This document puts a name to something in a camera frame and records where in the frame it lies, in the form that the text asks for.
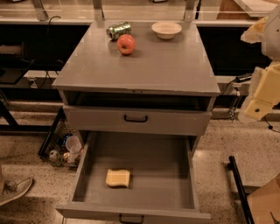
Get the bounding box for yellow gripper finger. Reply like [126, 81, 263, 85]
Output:
[241, 17, 268, 44]
[238, 61, 280, 123]

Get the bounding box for yellow sponge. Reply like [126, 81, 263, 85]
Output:
[105, 169, 130, 187]

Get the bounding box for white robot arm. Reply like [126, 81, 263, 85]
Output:
[238, 5, 280, 123]

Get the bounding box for grey drawer cabinet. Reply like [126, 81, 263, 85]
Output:
[53, 22, 220, 147]

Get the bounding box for open grey middle drawer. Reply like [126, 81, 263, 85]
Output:
[56, 132, 211, 224]

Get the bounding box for closed grey upper drawer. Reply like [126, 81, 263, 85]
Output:
[63, 106, 211, 136]

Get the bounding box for white bowl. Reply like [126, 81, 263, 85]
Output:
[151, 22, 182, 39]

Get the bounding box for cardboard box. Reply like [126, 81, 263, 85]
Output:
[248, 174, 280, 224]

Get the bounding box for red apple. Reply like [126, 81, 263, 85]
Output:
[116, 34, 136, 55]

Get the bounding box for green soda can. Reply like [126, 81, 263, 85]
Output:
[106, 22, 131, 41]

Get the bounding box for clear plastic cup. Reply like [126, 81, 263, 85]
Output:
[65, 136, 81, 164]

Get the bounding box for grey shoe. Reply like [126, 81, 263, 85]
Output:
[0, 178, 33, 206]

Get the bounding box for black power adapter with cable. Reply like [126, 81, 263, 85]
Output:
[211, 73, 280, 134]

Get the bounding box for black metal frame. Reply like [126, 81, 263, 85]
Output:
[227, 156, 255, 224]

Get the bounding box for wire basket with trash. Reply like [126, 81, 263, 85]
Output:
[38, 119, 83, 169]

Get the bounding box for black table leg frame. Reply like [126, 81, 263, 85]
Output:
[0, 101, 66, 134]

